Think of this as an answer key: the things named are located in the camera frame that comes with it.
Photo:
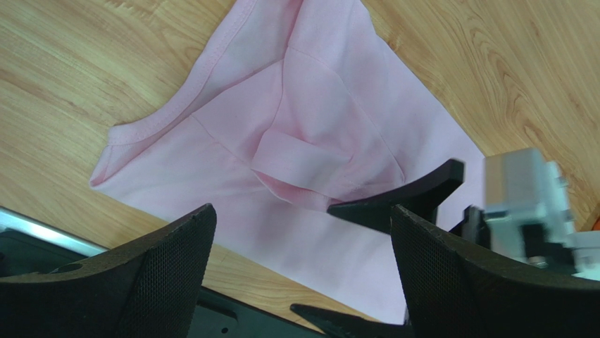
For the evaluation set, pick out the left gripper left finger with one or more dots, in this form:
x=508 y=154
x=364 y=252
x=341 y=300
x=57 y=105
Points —
x=148 y=287

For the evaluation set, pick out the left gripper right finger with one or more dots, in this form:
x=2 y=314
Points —
x=454 y=288

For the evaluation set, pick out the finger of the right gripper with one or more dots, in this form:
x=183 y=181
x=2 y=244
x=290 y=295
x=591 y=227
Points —
x=336 y=324

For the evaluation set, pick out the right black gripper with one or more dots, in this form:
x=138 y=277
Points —
x=478 y=229

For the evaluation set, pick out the pink t shirt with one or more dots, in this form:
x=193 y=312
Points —
x=291 y=107

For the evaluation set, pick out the orange folded cloth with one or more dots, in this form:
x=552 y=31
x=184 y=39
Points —
x=596 y=225

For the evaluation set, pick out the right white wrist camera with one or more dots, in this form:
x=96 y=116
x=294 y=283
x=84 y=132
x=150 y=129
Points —
x=528 y=215

